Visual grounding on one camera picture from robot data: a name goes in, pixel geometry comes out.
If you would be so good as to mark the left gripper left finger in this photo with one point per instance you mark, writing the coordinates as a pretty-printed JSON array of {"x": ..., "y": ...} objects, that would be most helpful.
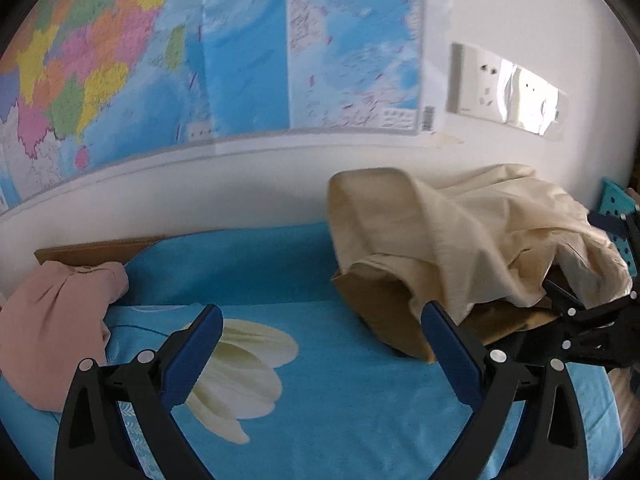
[{"x": 93, "y": 442}]

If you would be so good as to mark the colourful wall map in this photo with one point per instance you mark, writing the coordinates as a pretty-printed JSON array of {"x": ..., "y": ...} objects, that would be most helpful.
[{"x": 87, "y": 84}]

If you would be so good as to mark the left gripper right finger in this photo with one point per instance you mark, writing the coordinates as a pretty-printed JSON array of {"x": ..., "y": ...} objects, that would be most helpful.
[{"x": 550, "y": 441}]

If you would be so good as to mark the white wall socket panel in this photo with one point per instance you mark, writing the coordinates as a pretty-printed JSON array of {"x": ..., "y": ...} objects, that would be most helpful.
[{"x": 484, "y": 85}]

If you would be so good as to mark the wooden bed headboard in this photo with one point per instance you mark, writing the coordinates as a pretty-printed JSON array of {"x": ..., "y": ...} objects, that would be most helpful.
[{"x": 96, "y": 253}]

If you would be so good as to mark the teal plastic basket rack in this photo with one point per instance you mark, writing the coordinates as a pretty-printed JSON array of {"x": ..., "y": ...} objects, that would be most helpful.
[{"x": 615, "y": 203}]

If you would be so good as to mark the pink pillow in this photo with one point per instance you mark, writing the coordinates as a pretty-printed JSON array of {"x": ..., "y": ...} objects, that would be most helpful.
[{"x": 54, "y": 320}]

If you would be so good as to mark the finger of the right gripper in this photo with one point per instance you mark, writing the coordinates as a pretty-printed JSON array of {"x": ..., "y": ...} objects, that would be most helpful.
[
  {"x": 560, "y": 297},
  {"x": 624, "y": 226}
]

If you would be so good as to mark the cream beige coat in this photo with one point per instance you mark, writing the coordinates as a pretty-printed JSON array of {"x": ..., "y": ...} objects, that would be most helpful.
[{"x": 494, "y": 236}]

